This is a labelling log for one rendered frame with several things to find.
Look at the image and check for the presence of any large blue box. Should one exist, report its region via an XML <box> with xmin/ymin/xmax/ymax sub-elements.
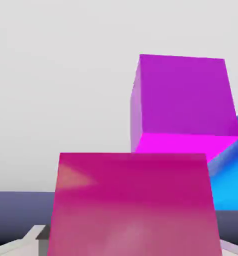
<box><xmin>207</xmin><ymin>105</ymin><xmax>238</xmax><ymax>211</ymax></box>

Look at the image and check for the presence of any small purple cube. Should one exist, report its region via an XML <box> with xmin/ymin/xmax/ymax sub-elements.
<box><xmin>130</xmin><ymin>53</ymin><xmax>238</xmax><ymax>163</ymax></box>

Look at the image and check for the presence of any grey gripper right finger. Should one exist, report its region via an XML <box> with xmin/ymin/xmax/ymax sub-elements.
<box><xmin>219</xmin><ymin>238</ymin><xmax>238</xmax><ymax>256</ymax></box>

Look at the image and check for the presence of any small pink cube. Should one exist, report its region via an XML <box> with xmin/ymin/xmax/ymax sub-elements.
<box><xmin>47</xmin><ymin>152</ymin><xmax>224</xmax><ymax>256</ymax></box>

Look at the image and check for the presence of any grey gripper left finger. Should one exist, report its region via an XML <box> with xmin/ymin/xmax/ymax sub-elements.
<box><xmin>0</xmin><ymin>224</ymin><xmax>51</xmax><ymax>256</ymax></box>

